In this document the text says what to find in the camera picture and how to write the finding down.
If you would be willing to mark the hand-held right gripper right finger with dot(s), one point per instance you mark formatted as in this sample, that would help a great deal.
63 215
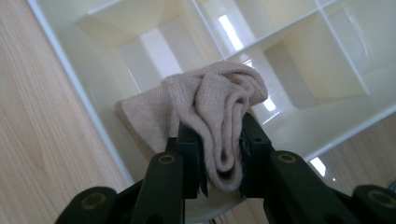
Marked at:
280 180

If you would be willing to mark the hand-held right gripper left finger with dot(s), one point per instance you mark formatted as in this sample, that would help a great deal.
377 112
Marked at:
174 180

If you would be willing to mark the beige sock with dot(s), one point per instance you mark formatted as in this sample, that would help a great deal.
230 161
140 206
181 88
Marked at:
214 102

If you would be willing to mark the cream plastic divided organizer box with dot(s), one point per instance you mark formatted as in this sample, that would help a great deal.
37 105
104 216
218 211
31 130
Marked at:
102 62

